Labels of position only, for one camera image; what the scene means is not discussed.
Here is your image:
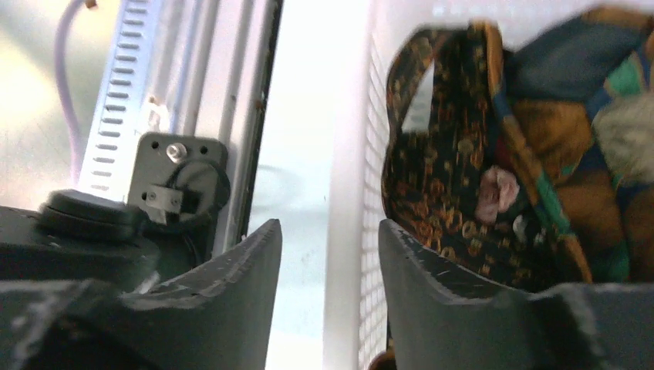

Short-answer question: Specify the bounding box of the green gold patterned tie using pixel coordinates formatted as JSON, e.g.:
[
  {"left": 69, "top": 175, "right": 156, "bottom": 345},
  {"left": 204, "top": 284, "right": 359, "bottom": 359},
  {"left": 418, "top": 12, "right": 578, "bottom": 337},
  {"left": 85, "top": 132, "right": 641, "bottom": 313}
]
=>
[{"left": 474, "top": 5, "right": 653, "bottom": 290}]

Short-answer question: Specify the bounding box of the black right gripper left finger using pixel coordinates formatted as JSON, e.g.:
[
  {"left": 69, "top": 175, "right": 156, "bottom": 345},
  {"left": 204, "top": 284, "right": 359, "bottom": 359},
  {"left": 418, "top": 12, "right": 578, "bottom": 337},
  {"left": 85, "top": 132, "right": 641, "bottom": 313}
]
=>
[{"left": 1, "top": 219, "right": 282, "bottom": 369}]

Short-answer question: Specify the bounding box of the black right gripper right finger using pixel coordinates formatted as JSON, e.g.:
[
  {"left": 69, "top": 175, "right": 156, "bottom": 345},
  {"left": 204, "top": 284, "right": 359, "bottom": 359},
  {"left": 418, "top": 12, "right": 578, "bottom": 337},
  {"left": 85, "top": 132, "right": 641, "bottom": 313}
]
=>
[{"left": 379, "top": 220, "right": 653, "bottom": 369}]

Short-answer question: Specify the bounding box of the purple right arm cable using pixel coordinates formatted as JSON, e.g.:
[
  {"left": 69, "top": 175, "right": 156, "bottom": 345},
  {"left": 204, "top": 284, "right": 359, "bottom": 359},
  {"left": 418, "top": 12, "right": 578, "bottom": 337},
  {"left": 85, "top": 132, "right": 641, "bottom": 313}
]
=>
[{"left": 53, "top": 0, "right": 98, "bottom": 187}]

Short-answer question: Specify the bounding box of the white plastic basket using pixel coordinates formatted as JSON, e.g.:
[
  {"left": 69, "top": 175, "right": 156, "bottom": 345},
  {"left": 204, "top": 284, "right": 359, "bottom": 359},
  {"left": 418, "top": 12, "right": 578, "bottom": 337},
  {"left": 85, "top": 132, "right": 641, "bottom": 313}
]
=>
[{"left": 323, "top": 1, "right": 653, "bottom": 369}]

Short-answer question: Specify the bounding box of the black gold floral tie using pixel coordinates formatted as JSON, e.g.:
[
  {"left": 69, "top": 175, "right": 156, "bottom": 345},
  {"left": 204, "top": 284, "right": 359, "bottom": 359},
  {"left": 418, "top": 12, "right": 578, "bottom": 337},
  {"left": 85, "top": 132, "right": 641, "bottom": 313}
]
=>
[{"left": 381, "top": 24, "right": 584, "bottom": 294}]

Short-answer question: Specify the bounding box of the aluminium frame rail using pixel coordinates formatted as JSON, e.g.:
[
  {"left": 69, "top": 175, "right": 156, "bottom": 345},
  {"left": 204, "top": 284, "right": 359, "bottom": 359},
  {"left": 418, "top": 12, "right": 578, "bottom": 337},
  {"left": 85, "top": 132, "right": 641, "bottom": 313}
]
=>
[{"left": 77, "top": 0, "right": 283, "bottom": 254}]

